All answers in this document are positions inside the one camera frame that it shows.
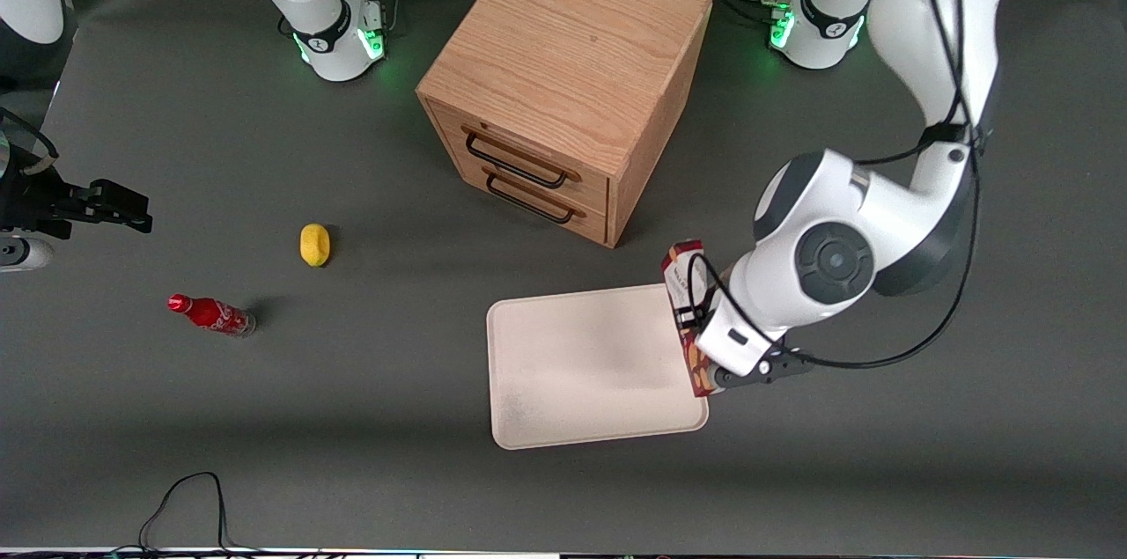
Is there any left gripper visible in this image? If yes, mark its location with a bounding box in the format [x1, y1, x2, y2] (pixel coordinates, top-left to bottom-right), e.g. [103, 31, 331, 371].
[672, 295, 781, 376]

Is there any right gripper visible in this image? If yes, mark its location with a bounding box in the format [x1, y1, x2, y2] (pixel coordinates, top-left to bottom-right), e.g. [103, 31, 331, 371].
[0, 163, 153, 241]

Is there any red cookie box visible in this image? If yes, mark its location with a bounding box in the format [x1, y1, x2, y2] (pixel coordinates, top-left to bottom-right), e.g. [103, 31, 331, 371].
[660, 238, 716, 399]

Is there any white rectangular tray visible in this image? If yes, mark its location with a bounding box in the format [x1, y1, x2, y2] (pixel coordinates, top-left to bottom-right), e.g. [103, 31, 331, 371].
[486, 282, 711, 452]

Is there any red cola bottle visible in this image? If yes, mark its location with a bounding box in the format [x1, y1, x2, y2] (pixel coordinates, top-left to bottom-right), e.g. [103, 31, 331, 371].
[167, 293, 257, 338]

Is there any wooden drawer front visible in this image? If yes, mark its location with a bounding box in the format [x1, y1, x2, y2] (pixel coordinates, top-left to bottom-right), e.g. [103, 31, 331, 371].
[443, 150, 610, 246]
[427, 99, 611, 215]

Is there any yellow lemon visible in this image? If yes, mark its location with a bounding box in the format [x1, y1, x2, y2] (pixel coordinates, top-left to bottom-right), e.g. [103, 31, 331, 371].
[299, 223, 332, 268]

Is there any wooden two-drawer cabinet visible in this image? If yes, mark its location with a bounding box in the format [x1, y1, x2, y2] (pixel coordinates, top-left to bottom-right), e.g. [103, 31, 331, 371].
[416, 0, 714, 250]

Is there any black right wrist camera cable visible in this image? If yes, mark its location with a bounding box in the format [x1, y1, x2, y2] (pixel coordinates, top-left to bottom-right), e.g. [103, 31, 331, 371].
[0, 105, 61, 181]

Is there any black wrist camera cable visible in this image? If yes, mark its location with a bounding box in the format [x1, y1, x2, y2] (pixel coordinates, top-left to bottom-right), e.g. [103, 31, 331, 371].
[0, 105, 61, 181]
[685, 0, 985, 371]

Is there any black metal drawer handle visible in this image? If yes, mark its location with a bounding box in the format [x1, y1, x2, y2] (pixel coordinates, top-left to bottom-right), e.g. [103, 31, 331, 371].
[463, 129, 583, 190]
[482, 166, 587, 226]

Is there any black left wrist camera cable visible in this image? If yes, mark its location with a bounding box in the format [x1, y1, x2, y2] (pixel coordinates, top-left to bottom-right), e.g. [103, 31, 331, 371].
[685, 0, 985, 371]

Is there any black looped table cable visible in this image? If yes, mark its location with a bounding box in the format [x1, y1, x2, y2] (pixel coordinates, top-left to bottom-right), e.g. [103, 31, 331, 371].
[132, 471, 269, 556]

